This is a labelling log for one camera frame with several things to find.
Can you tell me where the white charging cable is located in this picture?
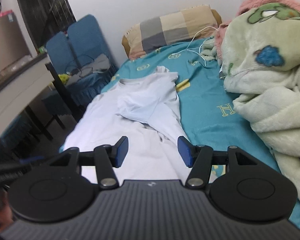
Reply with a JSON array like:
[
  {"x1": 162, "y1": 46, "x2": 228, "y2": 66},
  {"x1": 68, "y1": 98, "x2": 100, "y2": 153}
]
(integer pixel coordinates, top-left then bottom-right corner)
[{"x1": 170, "y1": 25, "x2": 220, "y2": 68}]

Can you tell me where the teal patterned bed sheet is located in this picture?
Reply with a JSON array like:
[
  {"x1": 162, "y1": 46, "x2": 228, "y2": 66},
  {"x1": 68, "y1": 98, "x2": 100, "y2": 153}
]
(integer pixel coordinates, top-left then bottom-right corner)
[{"x1": 99, "y1": 36, "x2": 300, "y2": 233}]

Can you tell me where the white t-shirt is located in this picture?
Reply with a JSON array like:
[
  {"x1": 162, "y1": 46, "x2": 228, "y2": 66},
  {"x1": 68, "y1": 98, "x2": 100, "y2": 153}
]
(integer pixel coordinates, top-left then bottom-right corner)
[{"x1": 63, "y1": 66, "x2": 190, "y2": 183}]

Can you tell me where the pink fleece blanket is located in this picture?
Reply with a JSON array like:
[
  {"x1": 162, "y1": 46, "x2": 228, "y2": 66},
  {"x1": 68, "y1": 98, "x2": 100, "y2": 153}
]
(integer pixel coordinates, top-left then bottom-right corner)
[{"x1": 215, "y1": 0, "x2": 300, "y2": 60}]

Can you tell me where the green plush blanket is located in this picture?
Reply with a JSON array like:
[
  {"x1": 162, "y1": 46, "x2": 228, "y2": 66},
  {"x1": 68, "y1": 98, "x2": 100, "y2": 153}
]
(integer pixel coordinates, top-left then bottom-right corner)
[{"x1": 201, "y1": 2, "x2": 300, "y2": 210}]

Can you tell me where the white desk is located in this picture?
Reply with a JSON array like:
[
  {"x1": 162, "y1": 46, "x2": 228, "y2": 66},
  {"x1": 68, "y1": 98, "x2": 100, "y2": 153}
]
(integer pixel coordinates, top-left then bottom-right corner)
[{"x1": 0, "y1": 54, "x2": 54, "y2": 136}]

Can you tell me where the black dining chair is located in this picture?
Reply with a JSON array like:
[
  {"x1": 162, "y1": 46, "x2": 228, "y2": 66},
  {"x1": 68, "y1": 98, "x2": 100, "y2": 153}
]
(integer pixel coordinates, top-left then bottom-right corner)
[{"x1": 25, "y1": 62, "x2": 84, "y2": 141}]

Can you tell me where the checkered beige grey pillow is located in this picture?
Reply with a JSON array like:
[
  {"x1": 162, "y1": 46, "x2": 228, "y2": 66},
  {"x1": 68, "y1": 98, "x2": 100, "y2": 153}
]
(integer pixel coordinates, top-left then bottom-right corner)
[{"x1": 122, "y1": 5, "x2": 222, "y2": 60}]

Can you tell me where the grey cloth on chair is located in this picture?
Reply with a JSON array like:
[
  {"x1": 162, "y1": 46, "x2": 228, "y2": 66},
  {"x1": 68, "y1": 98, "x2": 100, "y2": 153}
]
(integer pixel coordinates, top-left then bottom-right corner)
[{"x1": 65, "y1": 54, "x2": 110, "y2": 85}]

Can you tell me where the cardboard box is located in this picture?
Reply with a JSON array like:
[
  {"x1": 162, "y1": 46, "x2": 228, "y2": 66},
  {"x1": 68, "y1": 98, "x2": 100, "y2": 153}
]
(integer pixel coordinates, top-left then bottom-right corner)
[{"x1": 0, "y1": 11, "x2": 30, "y2": 71}]

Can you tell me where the blue covered chair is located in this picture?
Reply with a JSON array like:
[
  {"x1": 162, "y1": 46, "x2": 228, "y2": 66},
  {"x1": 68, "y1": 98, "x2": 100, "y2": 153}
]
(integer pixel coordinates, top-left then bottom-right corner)
[{"x1": 46, "y1": 14, "x2": 117, "y2": 106}]

